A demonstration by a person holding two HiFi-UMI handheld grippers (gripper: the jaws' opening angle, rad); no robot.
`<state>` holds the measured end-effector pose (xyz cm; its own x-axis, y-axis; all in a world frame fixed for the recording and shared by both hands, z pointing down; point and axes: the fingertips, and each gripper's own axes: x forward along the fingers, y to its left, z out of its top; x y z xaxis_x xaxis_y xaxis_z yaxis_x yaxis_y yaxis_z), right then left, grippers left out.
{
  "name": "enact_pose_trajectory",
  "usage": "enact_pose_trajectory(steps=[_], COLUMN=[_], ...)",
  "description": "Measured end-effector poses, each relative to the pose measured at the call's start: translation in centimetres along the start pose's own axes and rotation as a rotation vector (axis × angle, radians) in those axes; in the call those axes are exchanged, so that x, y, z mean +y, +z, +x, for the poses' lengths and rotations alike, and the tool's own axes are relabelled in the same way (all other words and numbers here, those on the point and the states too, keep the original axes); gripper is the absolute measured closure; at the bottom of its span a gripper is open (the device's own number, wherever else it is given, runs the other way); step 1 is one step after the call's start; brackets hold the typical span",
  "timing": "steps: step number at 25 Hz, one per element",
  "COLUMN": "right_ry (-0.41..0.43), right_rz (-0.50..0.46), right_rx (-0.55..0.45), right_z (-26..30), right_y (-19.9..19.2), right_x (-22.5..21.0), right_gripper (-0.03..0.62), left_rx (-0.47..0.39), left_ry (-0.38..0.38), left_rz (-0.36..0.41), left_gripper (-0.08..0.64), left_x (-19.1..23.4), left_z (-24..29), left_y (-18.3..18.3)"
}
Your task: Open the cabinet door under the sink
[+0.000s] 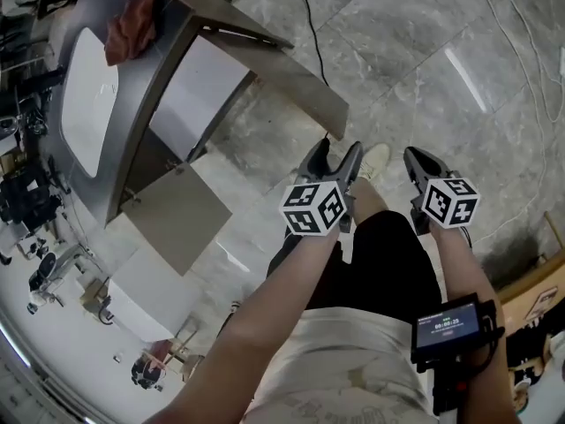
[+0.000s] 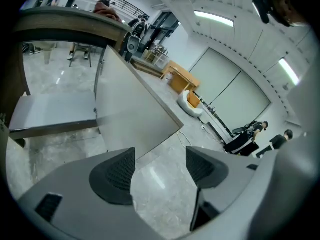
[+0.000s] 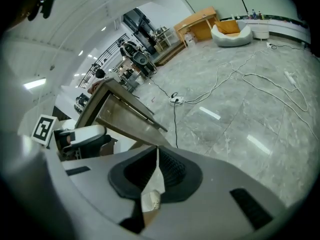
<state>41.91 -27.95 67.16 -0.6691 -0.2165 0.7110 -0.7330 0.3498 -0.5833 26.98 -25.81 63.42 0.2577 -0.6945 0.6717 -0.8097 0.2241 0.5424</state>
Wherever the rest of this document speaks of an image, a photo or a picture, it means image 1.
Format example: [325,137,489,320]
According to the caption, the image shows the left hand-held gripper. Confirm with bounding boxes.
[278,140,365,238]

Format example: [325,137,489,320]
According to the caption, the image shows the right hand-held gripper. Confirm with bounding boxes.
[403,146,480,238]

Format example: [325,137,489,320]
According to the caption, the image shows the brown wooden cabinet door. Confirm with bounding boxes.
[147,0,351,142]
[120,161,234,278]

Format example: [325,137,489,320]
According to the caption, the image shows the person's right forearm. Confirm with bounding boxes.
[429,223,518,424]

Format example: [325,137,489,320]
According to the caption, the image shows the person's left forearm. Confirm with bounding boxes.
[145,231,342,424]

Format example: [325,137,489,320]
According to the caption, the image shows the dark wooden sink cabinet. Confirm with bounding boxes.
[55,0,295,230]

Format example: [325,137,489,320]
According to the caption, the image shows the person's right beige shoe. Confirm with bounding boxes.
[356,142,392,183]

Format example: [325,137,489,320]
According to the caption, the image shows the person's right leg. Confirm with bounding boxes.
[350,176,390,227]

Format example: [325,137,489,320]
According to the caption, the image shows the person's black shorts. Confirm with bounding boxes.
[266,209,443,315]

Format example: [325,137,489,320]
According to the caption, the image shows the black screen device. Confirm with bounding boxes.
[410,292,505,367]

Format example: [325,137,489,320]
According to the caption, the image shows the round wooden board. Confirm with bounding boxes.
[500,258,565,340]

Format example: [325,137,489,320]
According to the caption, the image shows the person's white printed t-shirt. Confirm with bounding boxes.
[240,304,439,424]

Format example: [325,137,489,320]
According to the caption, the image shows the wooden folding table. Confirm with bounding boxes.
[165,318,207,373]

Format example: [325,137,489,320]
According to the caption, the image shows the red cloth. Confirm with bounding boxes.
[104,0,157,67]

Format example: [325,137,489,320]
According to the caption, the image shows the white sink basin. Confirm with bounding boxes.
[60,26,121,180]

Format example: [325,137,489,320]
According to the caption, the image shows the black power cable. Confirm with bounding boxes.
[301,0,332,143]

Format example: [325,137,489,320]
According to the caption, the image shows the light wooden frame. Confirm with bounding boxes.
[541,209,565,262]

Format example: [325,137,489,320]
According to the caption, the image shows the white cable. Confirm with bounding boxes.
[479,0,565,125]

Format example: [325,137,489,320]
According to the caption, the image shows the black device mount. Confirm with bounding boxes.
[429,360,470,417]

